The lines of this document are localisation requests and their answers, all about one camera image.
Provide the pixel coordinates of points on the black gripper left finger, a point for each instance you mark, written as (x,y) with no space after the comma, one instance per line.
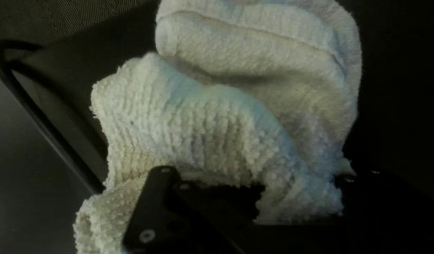
(179,220)

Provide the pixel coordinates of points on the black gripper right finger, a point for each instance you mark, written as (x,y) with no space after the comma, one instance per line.
(395,220)

